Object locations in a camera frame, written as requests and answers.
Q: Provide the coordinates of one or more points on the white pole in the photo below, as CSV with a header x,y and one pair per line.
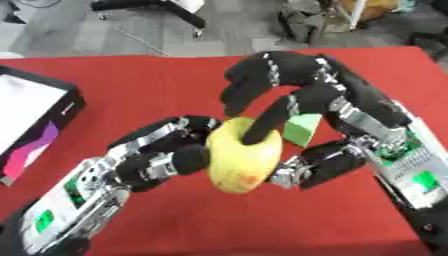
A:
x,y
357,13

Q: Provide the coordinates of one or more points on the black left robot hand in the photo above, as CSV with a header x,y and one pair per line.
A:
x,y
153,154

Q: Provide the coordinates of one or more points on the black office chair base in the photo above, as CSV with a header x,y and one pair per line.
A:
x,y
157,10

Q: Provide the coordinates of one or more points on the yellow toy mango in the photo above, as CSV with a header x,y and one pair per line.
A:
x,y
244,156

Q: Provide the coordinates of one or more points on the green block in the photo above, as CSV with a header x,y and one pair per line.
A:
x,y
302,128

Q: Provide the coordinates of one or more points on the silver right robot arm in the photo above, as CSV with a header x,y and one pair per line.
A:
x,y
414,166

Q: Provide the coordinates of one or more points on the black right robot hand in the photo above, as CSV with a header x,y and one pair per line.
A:
x,y
326,96

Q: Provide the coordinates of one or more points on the black box with white inside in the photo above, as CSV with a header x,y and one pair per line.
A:
x,y
29,126

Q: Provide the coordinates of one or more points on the grey bag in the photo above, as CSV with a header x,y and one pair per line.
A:
x,y
303,23

